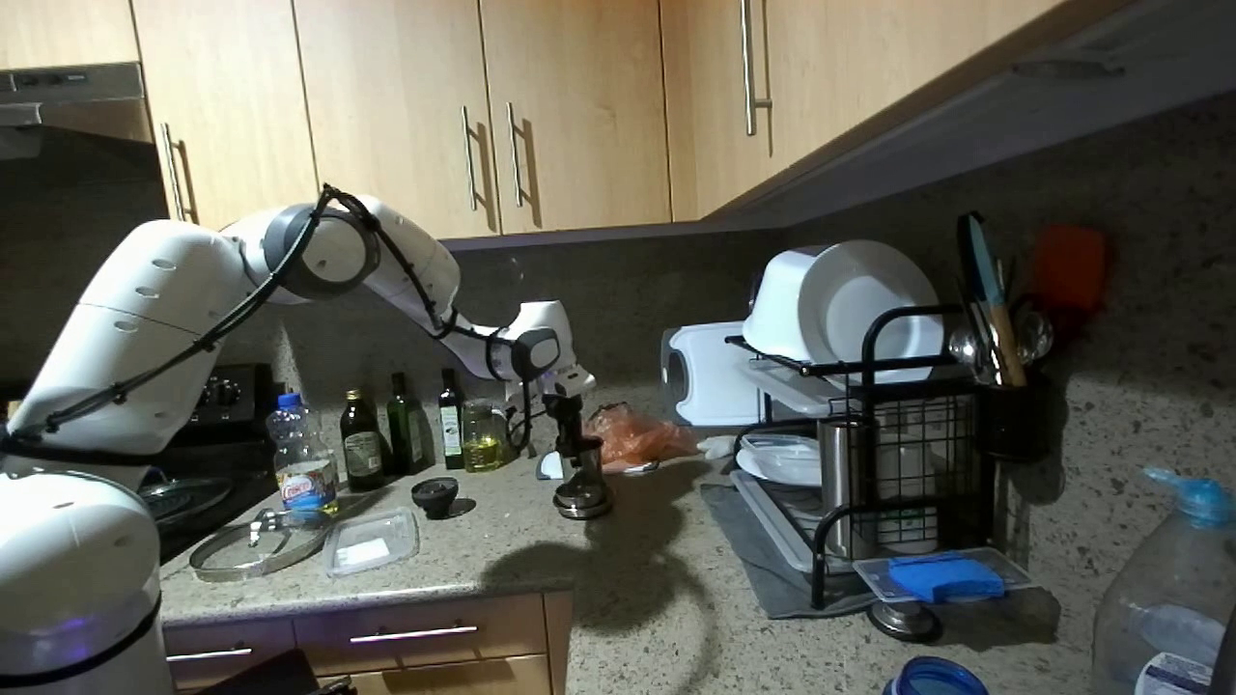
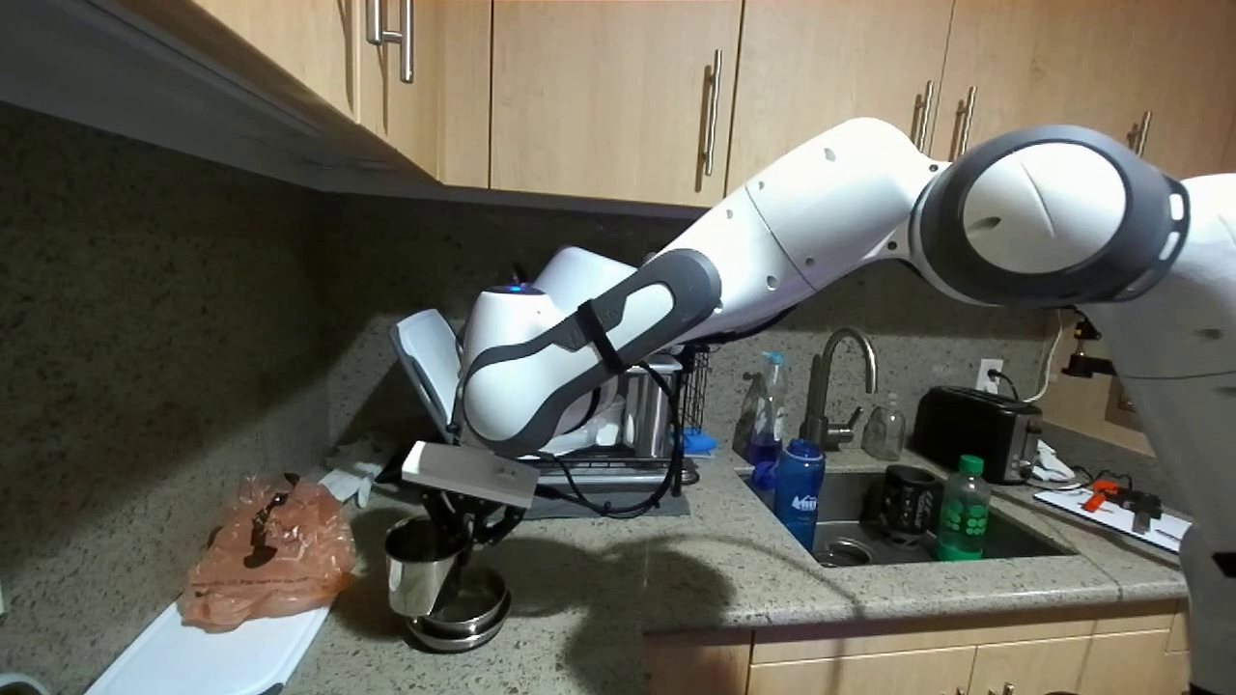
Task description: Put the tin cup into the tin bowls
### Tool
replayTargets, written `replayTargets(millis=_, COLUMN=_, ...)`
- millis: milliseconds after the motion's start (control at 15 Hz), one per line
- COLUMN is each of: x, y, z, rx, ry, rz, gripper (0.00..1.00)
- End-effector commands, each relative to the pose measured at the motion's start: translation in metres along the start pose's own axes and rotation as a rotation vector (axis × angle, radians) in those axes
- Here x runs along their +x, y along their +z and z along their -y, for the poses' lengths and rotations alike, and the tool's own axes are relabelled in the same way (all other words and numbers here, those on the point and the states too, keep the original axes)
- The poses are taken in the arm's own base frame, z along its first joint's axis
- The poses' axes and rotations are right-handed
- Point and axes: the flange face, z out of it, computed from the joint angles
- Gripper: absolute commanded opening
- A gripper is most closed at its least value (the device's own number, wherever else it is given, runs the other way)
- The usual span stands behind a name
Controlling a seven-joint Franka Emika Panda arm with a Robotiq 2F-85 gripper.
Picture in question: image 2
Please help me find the orange handled tool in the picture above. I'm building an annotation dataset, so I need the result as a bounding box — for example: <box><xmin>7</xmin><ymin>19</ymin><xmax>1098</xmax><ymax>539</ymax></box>
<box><xmin>1078</xmin><ymin>475</ymin><xmax>1141</xmax><ymax>513</ymax></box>

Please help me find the glass soap dispenser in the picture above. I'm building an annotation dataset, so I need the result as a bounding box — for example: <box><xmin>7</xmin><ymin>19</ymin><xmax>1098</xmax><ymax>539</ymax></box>
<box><xmin>861</xmin><ymin>387</ymin><xmax>910</xmax><ymax>465</ymax></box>

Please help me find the wooden sink base cabinet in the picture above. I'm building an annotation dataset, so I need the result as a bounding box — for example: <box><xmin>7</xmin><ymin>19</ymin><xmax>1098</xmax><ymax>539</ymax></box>
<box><xmin>640</xmin><ymin>609</ymin><xmax>1195</xmax><ymax>695</ymax></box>

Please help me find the cream power cord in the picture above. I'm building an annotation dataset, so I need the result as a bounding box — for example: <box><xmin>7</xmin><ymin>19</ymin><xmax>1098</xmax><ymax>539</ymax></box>
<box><xmin>1000</xmin><ymin>315</ymin><xmax>1089</xmax><ymax>407</ymax></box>

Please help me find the black pot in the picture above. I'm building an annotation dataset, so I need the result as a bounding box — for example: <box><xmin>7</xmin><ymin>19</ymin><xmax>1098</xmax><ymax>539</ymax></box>
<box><xmin>859</xmin><ymin>461</ymin><xmax>952</xmax><ymax>550</ymax></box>

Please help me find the clear spray bottle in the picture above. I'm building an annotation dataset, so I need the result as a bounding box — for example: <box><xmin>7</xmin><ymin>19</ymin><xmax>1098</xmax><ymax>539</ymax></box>
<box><xmin>759</xmin><ymin>347</ymin><xmax>795</xmax><ymax>450</ymax></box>

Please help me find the clear soap bottle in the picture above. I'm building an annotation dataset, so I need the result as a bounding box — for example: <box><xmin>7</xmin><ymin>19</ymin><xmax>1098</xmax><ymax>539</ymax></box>
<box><xmin>729</xmin><ymin>369</ymin><xmax>776</xmax><ymax>465</ymax></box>

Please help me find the black wire dish rack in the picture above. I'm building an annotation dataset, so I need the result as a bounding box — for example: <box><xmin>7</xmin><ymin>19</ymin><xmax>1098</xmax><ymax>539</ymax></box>
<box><xmin>553</xmin><ymin>361</ymin><xmax>709</xmax><ymax>497</ymax></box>

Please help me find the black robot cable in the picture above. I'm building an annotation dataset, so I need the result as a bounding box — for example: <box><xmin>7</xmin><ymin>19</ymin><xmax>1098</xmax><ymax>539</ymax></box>
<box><xmin>563</xmin><ymin>302</ymin><xmax>691</xmax><ymax>522</ymax></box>

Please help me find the black toaster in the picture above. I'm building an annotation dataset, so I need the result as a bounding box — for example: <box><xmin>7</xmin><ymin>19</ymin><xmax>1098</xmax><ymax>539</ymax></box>
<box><xmin>906</xmin><ymin>384</ymin><xmax>1047</xmax><ymax>486</ymax></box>

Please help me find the metal kitchen faucet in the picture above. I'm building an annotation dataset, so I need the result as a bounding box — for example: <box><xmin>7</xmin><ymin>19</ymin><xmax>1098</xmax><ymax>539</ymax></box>
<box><xmin>801</xmin><ymin>325</ymin><xmax>886</xmax><ymax>456</ymax></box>

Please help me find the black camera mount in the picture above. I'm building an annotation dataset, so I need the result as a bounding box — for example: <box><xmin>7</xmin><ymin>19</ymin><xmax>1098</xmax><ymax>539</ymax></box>
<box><xmin>1059</xmin><ymin>304</ymin><xmax>1141</xmax><ymax>387</ymax></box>

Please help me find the steel kitchen sink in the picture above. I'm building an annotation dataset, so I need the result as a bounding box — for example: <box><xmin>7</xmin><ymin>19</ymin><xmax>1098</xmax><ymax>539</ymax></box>
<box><xmin>759</xmin><ymin>465</ymin><xmax>1078</xmax><ymax>571</ymax></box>

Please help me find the small tin bowl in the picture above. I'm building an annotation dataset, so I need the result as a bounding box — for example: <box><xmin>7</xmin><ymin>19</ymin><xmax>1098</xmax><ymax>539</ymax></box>
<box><xmin>407</xmin><ymin>566</ymin><xmax>514</xmax><ymax>639</ymax></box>

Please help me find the light wooden cabinet door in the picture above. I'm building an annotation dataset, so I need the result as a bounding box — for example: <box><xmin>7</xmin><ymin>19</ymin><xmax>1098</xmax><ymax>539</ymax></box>
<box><xmin>384</xmin><ymin>0</ymin><xmax>495</xmax><ymax>194</ymax></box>
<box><xmin>944</xmin><ymin>0</ymin><xmax>1236</xmax><ymax>183</ymax></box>
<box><xmin>189</xmin><ymin>0</ymin><xmax>400</xmax><ymax>141</ymax></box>
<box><xmin>729</xmin><ymin>0</ymin><xmax>960</xmax><ymax>210</ymax></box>
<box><xmin>487</xmin><ymin>0</ymin><xmax>746</xmax><ymax>213</ymax></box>

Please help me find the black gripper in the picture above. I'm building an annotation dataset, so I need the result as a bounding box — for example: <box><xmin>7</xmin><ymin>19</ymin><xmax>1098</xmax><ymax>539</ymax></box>
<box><xmin>425</xmin><ymin>490</ymin><xmax>531</xmax><ymax>568</ymax></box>

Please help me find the white towel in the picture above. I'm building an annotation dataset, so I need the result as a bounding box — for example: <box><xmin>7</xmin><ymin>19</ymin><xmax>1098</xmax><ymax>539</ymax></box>
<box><xmin>1028</xmin><ymin>438</ymin><xmax>1083</xmax><ymax>486</ymax></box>

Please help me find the white paper tray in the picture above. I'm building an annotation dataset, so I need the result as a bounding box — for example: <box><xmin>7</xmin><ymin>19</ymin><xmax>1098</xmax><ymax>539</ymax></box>
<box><xmin>1028</xmin><ymin>475</ymin><xmax>1195</xmax><ymax>562</ymax></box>

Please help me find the blue dish soap bottle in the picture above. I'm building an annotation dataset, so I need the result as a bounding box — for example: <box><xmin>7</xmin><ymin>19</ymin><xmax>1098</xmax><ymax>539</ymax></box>
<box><xmin>771</xmin><ymin>438</ymin><xmax>830</xmax><ymax>553</ymax></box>

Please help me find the green plastic bottle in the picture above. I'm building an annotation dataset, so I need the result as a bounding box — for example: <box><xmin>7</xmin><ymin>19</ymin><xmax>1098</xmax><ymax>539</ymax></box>
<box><xmin>937</xmin><ymin>454</ymin><xmax>998</xmax><ymax>566</ymax></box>

